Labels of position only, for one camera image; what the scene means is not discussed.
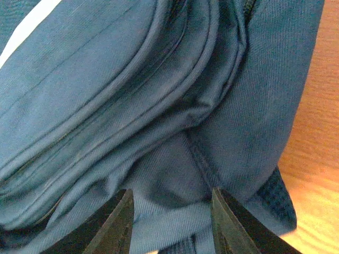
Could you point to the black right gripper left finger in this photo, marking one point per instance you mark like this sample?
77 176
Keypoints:
108 230

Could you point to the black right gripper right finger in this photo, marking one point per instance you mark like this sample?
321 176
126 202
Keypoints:
235 230

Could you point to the navy blue student backpack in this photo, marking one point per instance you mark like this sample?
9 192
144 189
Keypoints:
165 100

